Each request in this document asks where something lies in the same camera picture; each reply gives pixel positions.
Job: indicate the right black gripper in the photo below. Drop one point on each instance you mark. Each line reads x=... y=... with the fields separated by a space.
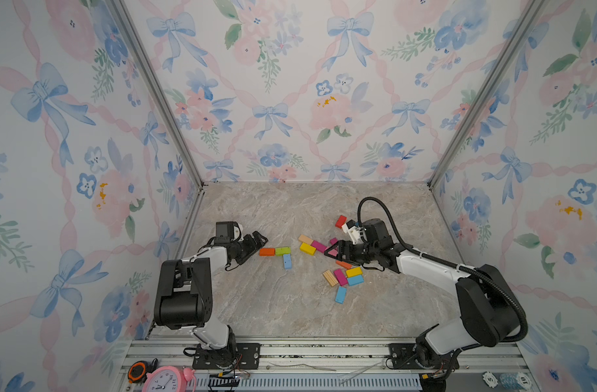
x=341 y=249

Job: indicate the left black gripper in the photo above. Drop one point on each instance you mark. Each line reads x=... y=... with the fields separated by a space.
x=251 y=247

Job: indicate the orange block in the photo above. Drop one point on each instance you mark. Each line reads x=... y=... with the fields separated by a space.
x=344 y=265
x=267 y=252

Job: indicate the green block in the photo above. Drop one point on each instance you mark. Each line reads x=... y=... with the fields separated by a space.
x=282 y=251

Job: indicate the tan block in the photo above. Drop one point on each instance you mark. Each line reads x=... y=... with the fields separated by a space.
x=330 y=278
x=305 y=239

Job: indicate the light blue block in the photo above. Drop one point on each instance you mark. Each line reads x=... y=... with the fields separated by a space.
x=287 y=262

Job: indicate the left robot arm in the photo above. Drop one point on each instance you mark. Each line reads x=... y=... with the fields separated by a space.
x=184 y=299

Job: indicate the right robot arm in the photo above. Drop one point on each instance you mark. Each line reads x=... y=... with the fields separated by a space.
x=489 y=313

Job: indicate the yellow block lower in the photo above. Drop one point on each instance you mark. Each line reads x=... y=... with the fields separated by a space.
x=353 y=272

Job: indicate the yellow block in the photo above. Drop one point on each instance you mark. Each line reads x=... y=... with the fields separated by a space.
x=308 y=249
x=353 y=272

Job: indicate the magenta block lower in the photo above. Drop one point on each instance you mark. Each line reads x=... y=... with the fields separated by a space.
x=341 y=277

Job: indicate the blue block right lower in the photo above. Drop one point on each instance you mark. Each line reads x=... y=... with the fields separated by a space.
x=355 y=280

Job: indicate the magenta block middle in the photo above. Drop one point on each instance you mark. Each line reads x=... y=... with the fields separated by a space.
x=320 y=247

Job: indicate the red block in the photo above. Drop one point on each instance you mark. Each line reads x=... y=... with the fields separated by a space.
x=341 y=221

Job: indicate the blue block bottom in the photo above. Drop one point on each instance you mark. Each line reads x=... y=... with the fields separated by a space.
x=341 y=294

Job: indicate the yellow block upper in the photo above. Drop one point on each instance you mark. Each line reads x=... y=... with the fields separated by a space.
x=308 y=249

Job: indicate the pink alarm clock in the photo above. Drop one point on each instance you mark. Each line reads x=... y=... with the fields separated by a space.
x=169 y=379

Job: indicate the orange black tape measure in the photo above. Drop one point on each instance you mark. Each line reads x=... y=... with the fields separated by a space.
x=139 y=371

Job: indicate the white blue object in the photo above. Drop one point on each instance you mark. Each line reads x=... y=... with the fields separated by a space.
x=509 y=381

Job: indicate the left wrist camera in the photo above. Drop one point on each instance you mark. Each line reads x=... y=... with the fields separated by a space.
x=236 y=231

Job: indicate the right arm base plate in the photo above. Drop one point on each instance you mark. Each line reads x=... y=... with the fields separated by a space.
x=403 y=356

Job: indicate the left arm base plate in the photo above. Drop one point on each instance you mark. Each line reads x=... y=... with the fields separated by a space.
x=245 y=356

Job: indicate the white cable duct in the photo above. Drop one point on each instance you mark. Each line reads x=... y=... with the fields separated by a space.
x=308 y=382

